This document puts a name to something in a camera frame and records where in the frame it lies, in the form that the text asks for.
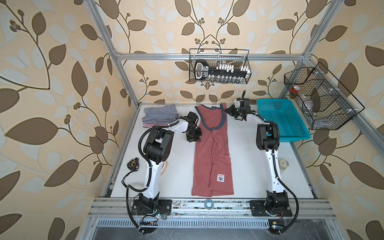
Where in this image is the blue striped tank top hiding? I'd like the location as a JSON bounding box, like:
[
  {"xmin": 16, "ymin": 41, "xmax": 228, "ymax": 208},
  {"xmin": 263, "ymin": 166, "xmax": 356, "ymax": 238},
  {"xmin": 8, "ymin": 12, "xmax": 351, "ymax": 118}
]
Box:
[{"xmin": 142, "ymin": 104, "xmax": 179, "ymax": 128}]

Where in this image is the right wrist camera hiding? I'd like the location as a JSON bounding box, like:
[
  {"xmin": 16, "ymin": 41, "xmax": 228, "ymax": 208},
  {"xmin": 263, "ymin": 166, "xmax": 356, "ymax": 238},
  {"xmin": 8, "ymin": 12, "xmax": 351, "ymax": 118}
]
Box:
[{"xmin": 235, "ymin": 98, "xmax": 243, "ymax": 109}]

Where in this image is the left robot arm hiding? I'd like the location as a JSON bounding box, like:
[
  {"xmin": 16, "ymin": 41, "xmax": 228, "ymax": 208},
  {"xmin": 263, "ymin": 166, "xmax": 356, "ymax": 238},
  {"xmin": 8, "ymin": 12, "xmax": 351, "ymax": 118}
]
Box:
[{"xmin": 122, "ymin": 112, "xmax": 202, "ymax": 235}]

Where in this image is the white tape roll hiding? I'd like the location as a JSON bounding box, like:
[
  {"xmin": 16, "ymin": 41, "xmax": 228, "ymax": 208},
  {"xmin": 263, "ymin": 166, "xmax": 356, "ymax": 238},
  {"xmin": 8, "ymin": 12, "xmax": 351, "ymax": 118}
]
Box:
[{"xmin": 279, "ymin": 159, "xmax": 290, "ymax": 171}]

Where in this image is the black yellow tape measure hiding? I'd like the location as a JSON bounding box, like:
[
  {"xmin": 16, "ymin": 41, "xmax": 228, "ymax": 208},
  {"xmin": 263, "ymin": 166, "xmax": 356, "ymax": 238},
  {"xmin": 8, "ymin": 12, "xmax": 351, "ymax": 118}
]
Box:
[{"xmin": 127, "ymin": 158, "xmax": 140, "ymax": 172}]

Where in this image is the black wire basket wall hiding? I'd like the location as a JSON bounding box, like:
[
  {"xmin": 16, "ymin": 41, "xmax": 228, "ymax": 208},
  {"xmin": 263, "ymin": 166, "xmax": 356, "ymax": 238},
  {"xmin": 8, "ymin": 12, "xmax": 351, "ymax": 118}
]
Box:
[
  {"xmin": 284, "ymin": 62, "xmax": 365, "ymax": 131},
  {"xmin": 189, "ymin": 48, "xmax": 252, "ymax": 85}
]

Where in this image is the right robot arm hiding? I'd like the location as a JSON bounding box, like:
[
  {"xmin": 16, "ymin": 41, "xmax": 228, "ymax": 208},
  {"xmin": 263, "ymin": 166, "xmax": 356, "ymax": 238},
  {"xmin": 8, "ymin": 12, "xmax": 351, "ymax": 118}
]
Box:
[{"xmin": 226, "ymin": 91, "xmax": 299, "ymax": 235}]

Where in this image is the red white item in basket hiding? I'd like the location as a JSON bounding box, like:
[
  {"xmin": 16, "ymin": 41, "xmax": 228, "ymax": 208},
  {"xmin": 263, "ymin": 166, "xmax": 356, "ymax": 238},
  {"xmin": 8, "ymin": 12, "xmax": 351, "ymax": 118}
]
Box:
[{"xmin": 290, "ymin": 85, "xmax": 301, "ymax": 94}]

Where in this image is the black wire basket back wall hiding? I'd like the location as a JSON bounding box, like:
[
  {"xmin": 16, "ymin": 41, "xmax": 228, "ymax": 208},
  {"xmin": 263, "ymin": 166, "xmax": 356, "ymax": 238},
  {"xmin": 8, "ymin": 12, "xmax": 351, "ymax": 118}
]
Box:
[{"xmin": 189, "ymin": 48, "xmax": 252, "ymax": 85}]

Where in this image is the maroon tank top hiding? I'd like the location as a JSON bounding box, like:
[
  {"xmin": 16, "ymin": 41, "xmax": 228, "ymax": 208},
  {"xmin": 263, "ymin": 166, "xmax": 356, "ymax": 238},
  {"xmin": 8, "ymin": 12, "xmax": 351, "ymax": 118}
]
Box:
[{"xmin": 192, "ymin": 104, "xmax": 234, "ymax": 197}]

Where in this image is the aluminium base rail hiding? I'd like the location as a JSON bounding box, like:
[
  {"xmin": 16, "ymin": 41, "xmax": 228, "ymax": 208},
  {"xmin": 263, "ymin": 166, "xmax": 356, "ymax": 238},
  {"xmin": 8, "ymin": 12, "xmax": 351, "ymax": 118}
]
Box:
[{"xmin": 81, "ymin": 198, "xmax": 345, "ymax": 240}]

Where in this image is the red striped folded tank top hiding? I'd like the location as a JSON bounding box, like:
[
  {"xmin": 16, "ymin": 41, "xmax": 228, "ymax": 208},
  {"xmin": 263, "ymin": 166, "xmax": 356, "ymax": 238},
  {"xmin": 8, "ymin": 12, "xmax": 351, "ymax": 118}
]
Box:
[{"xmin": 143, "ymin": 122, "xmax": 173, "ymax": 129}]

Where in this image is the black wire basket right wall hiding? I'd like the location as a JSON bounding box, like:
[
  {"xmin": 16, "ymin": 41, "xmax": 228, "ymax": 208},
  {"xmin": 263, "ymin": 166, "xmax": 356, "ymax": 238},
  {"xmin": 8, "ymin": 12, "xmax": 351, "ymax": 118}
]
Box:
[{"xmin": 284, "ymin": 62, "xmax": 365, "ymax": 131}]

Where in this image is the black handled tool in basket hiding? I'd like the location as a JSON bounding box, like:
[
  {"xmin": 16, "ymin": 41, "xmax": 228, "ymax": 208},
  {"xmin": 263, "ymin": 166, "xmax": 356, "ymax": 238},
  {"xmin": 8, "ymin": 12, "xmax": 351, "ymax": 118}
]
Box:
[{"xmin": 193, "ymin": 60, "xmax": 252, "ymax": 84}]

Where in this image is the teal plastic basket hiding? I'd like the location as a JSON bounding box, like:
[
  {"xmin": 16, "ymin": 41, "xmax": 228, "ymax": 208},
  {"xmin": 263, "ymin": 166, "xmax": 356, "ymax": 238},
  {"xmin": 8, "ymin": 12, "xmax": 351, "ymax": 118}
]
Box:
[{"xmin": 257, "ymin": 99, "xmax": 311, "ymax": 143}]

